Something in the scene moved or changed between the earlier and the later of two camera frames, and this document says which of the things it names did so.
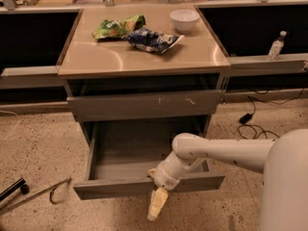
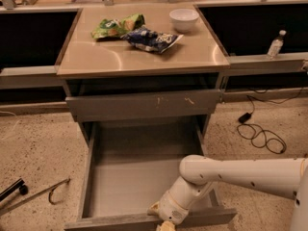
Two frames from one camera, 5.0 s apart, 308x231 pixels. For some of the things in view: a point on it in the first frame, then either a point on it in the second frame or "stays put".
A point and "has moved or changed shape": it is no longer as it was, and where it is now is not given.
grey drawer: (119, 153) has moved or changed shape
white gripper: (166, 177) to (168, 208)
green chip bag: (118, 28) stays put
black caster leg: (19, 184) stays put
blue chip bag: (146, 39) stays put
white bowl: (185, 20) stays put
